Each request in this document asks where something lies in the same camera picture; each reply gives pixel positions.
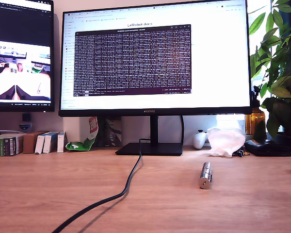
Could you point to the metallic silver laser pointer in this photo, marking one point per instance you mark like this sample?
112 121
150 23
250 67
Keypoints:
205 174

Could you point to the patterned dark card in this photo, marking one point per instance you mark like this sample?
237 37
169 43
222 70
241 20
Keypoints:
111 131

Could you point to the white game controller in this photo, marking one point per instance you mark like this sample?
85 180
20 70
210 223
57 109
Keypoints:
198 142

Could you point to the green white snack bag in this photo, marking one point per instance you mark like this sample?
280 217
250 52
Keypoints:
80 145

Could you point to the crumpled white plastic bag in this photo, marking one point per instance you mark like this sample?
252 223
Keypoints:
225 142

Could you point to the large black Huawei monitor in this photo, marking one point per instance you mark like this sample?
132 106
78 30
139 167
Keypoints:
208 60

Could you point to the small white box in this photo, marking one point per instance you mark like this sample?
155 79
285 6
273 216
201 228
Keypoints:
60 142
48 143
39 144

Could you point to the amber glass pump bottle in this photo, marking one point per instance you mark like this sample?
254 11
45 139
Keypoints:
251 121

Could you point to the small black cube device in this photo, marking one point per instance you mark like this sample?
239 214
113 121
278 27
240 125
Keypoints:
26 117

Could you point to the brown cardboard box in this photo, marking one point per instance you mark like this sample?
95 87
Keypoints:
29 143

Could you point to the blue shield badge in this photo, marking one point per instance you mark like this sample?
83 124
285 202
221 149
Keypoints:
25 126

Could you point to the black leather pouch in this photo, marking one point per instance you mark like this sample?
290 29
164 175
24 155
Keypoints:
269 149

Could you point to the green leafy houseplant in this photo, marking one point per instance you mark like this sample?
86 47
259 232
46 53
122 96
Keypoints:
281 85

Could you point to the green printed box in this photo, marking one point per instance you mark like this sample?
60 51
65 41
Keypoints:
8 145

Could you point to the black monitor with camera feed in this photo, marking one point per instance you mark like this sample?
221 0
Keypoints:
21 24

